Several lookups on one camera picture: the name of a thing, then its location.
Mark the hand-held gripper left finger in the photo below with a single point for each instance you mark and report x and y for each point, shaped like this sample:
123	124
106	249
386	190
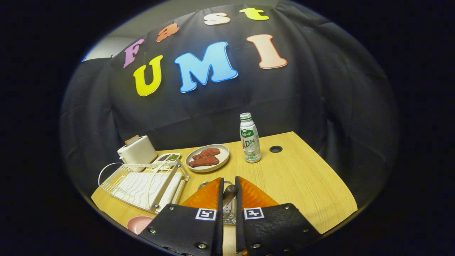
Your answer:
219	231

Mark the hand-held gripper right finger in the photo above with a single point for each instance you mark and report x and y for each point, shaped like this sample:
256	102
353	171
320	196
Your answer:
239	231

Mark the pink plate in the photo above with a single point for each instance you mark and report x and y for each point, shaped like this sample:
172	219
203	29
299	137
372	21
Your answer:
138	224

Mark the beige round plate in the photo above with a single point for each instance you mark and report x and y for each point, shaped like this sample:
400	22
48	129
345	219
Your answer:
222	156

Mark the white drip tray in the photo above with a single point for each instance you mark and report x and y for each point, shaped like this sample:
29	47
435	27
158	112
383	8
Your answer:
176	188

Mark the red meat piece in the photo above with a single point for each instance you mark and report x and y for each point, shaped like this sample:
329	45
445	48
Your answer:
204	161
208	153

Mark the divided tray of beans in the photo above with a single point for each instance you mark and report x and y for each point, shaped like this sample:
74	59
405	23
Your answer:
172	157

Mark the white green label bottle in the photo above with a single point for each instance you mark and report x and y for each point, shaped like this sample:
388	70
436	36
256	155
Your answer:
250	142

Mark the white toaster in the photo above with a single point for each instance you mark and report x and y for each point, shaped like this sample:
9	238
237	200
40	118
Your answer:
140	151

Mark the toast bread slice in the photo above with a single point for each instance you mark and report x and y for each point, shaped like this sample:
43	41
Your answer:
131	140

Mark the black backdrop cloth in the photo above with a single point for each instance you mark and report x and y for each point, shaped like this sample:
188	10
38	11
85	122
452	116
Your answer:
302	99

